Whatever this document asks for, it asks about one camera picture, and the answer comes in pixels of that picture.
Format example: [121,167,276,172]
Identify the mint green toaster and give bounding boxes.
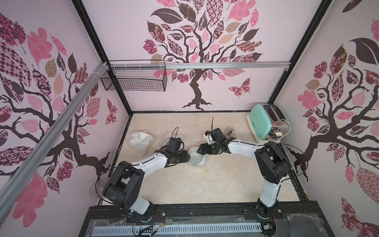
[246,103,291,143]

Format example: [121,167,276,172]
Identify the white slotted cable duct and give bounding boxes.
[90,223,262,237]

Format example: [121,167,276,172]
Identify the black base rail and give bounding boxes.
[79,201,333,237]

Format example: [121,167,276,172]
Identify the aluminium frame bar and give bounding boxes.
[165,61,291,70]
[1,62,109,219]

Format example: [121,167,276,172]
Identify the black wire wall basket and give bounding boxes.
[101,59,168,92]

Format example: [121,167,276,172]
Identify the aluminium frame bar left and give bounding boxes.
[1,62,109,219]

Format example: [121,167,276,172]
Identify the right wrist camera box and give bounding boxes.
[203,131,214,145]

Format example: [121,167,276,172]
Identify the aluminium frame bar back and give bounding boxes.
[165,61,291,70]

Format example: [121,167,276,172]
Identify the grey tape dispenser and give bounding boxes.
[226,127,235,137]

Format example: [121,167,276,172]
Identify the white toaster power cable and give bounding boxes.
[273,118,292,140]

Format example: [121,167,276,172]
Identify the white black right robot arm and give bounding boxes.
[197,128,290,208]

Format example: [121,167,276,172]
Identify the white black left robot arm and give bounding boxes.
[102,137,190,216]

